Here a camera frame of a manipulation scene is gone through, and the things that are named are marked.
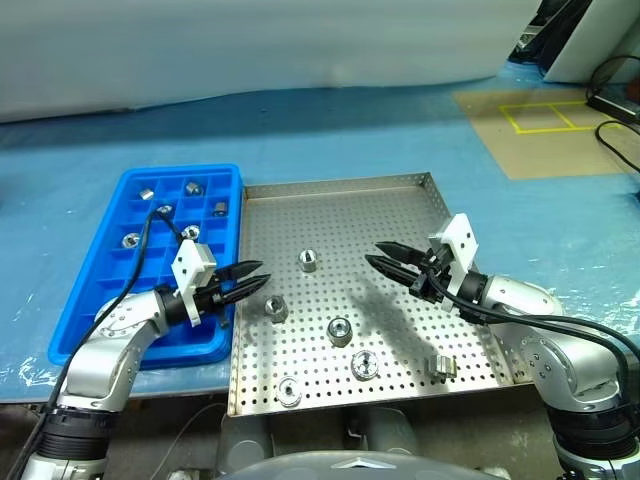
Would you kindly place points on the blue compartment tray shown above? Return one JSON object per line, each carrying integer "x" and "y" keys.
{"x": 155, "y": 270}

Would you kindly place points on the white panel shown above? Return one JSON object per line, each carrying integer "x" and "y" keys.
{"x": 590, "y": 40}

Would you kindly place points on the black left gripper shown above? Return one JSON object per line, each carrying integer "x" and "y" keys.
{"x": 212, "y": 296}

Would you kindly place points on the grey robot torso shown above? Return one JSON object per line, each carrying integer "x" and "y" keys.
{"x": 350, "y": 467}

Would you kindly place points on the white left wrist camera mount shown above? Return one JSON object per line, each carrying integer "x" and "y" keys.
{"x": 186, "y": 280}

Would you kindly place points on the blue plastic table cover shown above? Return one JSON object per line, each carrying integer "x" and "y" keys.
{"x": 350, "y": 130}

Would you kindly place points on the black equipment frame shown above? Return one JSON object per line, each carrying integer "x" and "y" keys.
{"x": 530, "y": 35}

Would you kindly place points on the grey rounded cylinder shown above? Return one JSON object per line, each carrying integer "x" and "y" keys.
{"x": 385, "y": 430}
{"x": 245, "y": 435}

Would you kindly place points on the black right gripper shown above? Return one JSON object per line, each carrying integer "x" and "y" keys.
{"x": 427, "y": 286}

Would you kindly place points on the small black power adapter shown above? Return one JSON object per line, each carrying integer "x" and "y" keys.
{"x": 612, "y": 103}

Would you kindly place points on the brown cardboard mat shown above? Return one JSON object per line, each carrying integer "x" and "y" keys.
{"x": 550, "y": 155}

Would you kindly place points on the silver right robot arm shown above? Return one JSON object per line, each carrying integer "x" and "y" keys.
{"x": 560, "y": 360}

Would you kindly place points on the perforated metal tray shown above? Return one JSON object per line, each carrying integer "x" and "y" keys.
{"x": 320, "y": 220}

